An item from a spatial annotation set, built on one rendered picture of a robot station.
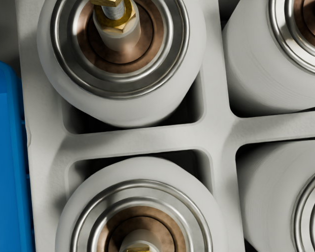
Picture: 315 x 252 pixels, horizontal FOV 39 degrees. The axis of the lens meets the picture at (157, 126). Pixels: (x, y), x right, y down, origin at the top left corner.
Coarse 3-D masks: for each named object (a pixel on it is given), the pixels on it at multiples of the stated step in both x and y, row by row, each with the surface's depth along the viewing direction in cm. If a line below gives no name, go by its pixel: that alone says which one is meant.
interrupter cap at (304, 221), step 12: (312, 180) 23; (300, 192) 23; (312, 192) 23; (300, 204) 23; (312, 204) 23; (300, 216) 23; (312, 216) 23; (300, 228) 23; (312, 228) 23; (300, 240) 23; (312, 240) 23
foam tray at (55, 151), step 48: (48, 96) 31; (192, 96) 38; (48, 144) 31; (96, 144) 31; (144, 144) 31; (192, 144) 31; (240, 144) 31; (48, 192) 30; (48, 240) 30; (240, 240) 30
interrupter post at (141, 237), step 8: (136, 232) 22; (144, 232) 22; (152, 232) 23; (128, 240) 21; (136, 240) 20; (144, 240) 21; (152, 240) 21; (120, 248) 21; (152, 248) 20; (160, 248) 22
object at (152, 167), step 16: (128, 160) 24; (144, 160) 24; (160, 160) 26; (96, 176) 24; (112, 176) 24; (128, 176) 24; (144, 176) 24; (160, 176) 24; (176, 176) 24; (192, 176) 24; (80, 192) 24; (96, 192) 24; (192, 192) 24; (208, 192) 24; (64, 208) 24; (80, 208) 23; (208, 208) 24; (64, 224) 24; (208, 224) 23; (224, 224) 24; (64, 240) 23; (224, 240) 24
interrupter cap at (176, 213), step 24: (120, 192) 23; (144, 192) 23; (168, 192) 23; (96, 216) 23; (120, 216) 23; (144, 216) 23; (168, 216) 23; (192, 216) 23; (72, 240) 23; (96, 240) 23; (120, 240) 23; (168, 240) 23; (192, 240) 23
